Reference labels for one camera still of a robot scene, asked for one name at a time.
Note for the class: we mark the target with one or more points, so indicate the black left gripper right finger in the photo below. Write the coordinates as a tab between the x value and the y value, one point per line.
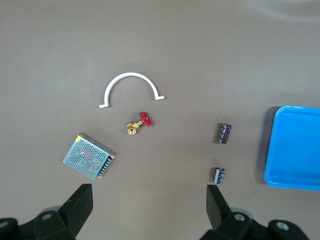
217	210

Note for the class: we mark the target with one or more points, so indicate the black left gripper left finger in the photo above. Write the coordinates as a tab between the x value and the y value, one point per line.
77	207

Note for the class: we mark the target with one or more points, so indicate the brown cylindrical capacitor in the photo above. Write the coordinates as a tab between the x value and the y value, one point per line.
222	133
219	175

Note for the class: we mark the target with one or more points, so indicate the metal mesh power supply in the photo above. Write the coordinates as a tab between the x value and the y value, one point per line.
86	156

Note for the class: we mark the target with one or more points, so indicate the blue plastic tray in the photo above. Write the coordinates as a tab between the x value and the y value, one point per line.
295	150

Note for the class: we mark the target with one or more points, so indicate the brown table mat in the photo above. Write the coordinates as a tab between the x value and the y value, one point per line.
175	37

